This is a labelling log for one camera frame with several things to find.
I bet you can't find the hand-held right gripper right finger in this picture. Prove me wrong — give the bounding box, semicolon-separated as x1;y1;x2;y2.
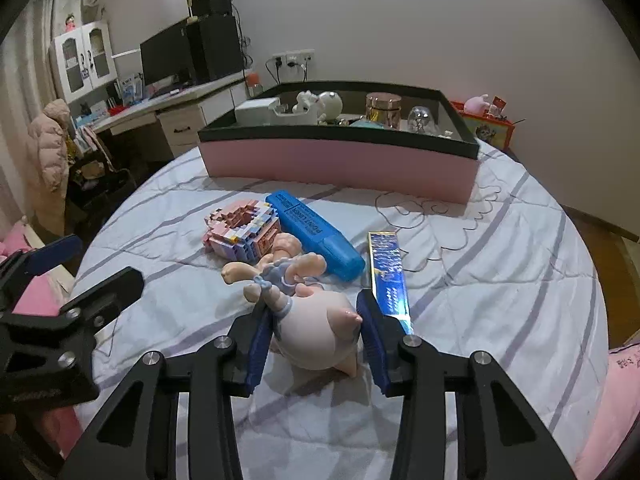
355;289;576;480

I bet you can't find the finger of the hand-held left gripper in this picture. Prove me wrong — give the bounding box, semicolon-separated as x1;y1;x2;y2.
0;234;84;314
0;266;146;387

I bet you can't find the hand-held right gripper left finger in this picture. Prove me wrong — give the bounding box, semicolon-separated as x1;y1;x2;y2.
57;300;276;480

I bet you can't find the pink pig figure doll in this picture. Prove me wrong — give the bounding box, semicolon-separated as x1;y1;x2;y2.
221;232;363;377

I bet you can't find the pink box with black rim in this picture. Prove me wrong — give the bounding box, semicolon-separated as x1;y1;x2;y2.
197;80;482;205

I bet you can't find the rose gold lidded jar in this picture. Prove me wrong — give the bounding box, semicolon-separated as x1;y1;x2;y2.
365;92;402;129

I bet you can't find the white round ball lamp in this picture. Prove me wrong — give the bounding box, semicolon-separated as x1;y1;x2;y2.
317;91;344;120

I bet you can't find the pink blanket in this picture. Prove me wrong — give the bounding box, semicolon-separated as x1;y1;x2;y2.
0;220;86;461

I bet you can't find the long shiny blue box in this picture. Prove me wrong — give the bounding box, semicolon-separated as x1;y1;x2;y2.
367;230;415;336

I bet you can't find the black chair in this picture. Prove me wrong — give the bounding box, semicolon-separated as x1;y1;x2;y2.
65;155;136;221

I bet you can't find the pink puffer jacket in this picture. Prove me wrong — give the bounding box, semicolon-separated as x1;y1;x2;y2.
27;99;73;193

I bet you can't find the blue highlighter shaped case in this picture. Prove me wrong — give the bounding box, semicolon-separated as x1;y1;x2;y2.
264;189;366;283

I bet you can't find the pink building block toy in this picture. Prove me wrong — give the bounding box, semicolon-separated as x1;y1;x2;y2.
202;199;281;263

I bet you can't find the light curtain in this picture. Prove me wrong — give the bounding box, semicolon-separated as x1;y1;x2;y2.
0;0;56;241

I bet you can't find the white desk with drawers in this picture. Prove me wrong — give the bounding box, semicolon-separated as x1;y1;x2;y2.
95;69;251;161

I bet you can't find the blue white carton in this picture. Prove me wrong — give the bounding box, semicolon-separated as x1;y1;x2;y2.
121;74;146;106

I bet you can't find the white glass door cabinet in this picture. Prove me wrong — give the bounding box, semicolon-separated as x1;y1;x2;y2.
49;21;118;106

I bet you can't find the black computer monitor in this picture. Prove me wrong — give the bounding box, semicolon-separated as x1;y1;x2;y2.
139;24;196;96

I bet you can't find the white rectangular box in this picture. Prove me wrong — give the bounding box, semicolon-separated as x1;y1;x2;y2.
235;97;281;127

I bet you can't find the clear glass dome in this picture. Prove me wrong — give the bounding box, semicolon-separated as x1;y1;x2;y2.
406;105;441;136

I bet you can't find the pink pillow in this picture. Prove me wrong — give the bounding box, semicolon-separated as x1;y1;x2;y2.
572;332;640;480

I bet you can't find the red printed crate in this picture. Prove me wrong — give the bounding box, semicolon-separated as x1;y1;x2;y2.
450;100;517;150

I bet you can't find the white figurine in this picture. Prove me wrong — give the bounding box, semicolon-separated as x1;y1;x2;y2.
274;90;321;126

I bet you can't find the black computer tower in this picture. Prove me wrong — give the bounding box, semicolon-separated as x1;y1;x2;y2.
185;14;244;83

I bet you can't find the white wall outlet panel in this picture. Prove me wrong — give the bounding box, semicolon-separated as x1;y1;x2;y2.
271;49;316;68

